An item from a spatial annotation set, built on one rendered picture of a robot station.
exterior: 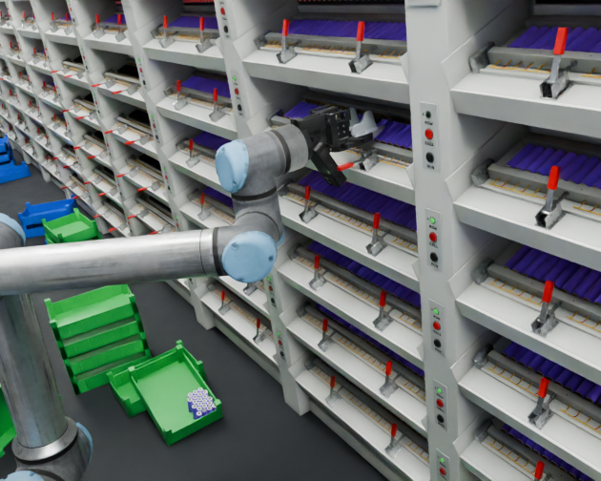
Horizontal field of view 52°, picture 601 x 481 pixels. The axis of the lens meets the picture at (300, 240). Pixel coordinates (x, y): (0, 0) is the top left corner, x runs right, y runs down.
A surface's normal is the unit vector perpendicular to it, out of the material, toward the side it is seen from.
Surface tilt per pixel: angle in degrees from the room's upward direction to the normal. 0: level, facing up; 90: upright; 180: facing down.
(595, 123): 110
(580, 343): 20
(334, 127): 90
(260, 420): 0
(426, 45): 90
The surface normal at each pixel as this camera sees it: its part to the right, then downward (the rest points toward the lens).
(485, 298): -0.40, -0.72
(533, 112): -0.73, 0.62
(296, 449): -0.13, -0.90
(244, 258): 0.06, 0.42
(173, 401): 0.04, -0.77
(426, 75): -0.82, 0.34
